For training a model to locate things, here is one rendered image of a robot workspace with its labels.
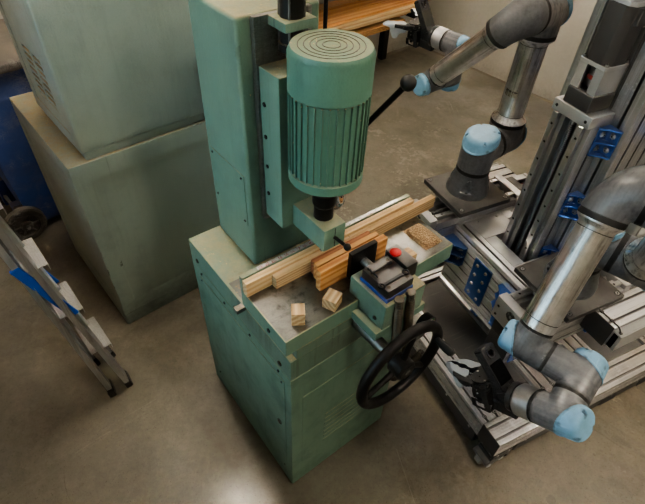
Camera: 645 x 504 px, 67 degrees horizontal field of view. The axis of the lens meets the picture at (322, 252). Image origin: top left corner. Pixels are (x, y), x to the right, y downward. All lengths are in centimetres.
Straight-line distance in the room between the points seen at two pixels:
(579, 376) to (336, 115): 74
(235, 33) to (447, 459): 167
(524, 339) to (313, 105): 67
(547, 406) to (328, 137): 72
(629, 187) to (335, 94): 58
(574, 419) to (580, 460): 117
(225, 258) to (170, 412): 86
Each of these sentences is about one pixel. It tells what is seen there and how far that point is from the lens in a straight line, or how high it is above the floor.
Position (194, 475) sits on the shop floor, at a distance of 206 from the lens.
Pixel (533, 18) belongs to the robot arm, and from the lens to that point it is 160.
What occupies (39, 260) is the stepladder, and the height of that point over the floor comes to 75.
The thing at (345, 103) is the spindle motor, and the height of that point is 143.
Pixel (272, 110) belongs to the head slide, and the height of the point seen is 134.
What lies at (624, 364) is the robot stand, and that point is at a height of 23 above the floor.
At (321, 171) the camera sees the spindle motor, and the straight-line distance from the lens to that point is 107.
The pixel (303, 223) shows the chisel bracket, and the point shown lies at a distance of 129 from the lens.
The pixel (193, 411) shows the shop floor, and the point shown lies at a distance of 217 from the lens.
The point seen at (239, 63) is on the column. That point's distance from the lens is 115.
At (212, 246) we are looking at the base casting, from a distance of 159.
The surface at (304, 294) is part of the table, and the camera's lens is 129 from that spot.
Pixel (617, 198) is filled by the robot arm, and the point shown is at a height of 132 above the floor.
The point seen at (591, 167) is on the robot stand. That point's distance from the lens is 166.
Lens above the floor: 188
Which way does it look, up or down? 44 degrees down
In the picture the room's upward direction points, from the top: 3 degrees clockwise
